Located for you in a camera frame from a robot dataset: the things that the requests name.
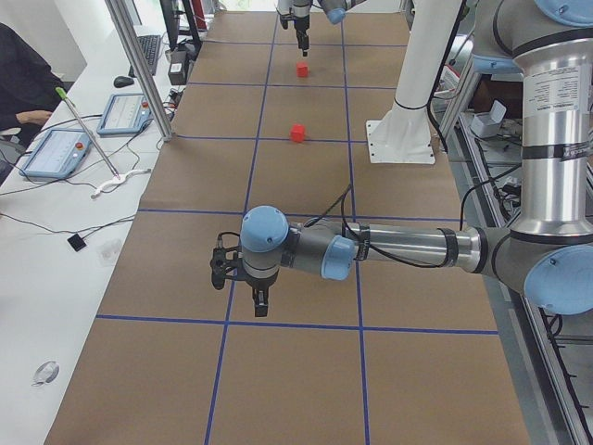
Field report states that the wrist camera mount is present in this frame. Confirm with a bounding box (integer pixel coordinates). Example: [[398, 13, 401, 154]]
[[278, 12, 293, 30], [209, 231, 246, 290]]

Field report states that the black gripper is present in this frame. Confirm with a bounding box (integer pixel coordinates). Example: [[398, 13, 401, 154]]
[[246, 273, 278, 317], [291, 4, 309, 57]]

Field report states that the white open box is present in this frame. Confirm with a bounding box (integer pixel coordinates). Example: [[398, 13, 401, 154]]
[[470, 100, 507, 139]]

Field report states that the near blue teach pendant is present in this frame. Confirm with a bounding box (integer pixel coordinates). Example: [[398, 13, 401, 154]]
[[20, 129, 91, 179]]

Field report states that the black keyboard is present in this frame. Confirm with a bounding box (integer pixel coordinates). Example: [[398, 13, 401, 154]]
[[136, 34, 162, 75]]

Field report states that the green tipped metal rod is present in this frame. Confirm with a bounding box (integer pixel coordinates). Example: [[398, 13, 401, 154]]
[[55, 87, 121, 180]]

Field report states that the black computer mouse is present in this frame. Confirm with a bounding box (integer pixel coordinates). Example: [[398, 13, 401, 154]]
[[113, 76, 134, 88]]

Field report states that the aluminium side frame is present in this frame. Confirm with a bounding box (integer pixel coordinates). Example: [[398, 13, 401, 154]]
[[440, 62, 592, 444]]

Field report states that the aluminium frame post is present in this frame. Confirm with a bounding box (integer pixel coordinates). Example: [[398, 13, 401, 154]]
[[105, 0, 172, 142]]

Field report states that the small black square pad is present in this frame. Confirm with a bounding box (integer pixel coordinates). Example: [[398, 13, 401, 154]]
[[67, 234, 87, 252]]

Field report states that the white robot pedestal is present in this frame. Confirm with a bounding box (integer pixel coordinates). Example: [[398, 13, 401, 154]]
[[366, 0, 465, 165]]

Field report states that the far blue teach pendant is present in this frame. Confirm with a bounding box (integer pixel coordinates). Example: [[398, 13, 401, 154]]
[[96, 93, 152, 136]]

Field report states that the blue teach pendant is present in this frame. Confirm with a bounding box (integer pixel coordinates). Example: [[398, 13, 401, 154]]
[[96, 93, 152, 136], [20, 129, 91, 179]]

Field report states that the black box with label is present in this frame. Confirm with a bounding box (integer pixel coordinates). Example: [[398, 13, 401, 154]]
[[168, 49, 189, 86]]

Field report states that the person in black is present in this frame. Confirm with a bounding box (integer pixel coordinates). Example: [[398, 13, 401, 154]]
[[1, 24, 64, 146]]

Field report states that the red block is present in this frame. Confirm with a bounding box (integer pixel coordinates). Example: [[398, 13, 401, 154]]
[[290, 123, 306, 143], [296, 62, 309, 78]]

